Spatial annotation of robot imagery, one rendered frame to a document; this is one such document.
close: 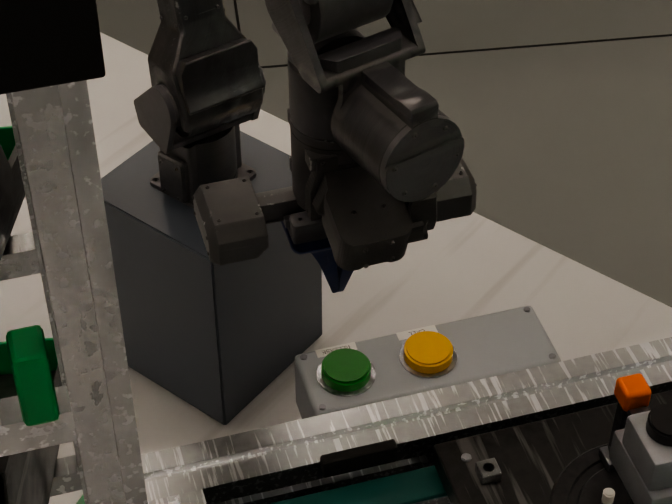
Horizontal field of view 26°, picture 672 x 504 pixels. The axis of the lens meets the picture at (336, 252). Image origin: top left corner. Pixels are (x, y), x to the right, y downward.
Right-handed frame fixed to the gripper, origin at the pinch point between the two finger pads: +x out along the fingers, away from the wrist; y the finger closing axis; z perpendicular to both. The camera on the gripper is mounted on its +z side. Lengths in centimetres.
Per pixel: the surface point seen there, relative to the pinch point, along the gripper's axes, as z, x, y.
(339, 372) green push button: -3.6, 16.3, 1.2
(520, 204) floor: -121, 112, 71
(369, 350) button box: -6.3, 17.5, 4.5
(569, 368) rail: 0.2, 17.7, 19.6
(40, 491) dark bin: 27.3, -14.4, -22.3
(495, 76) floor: -161, 111, 81
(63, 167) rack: 40, -43, -19
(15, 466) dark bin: 31.2, -21.0, -22.9
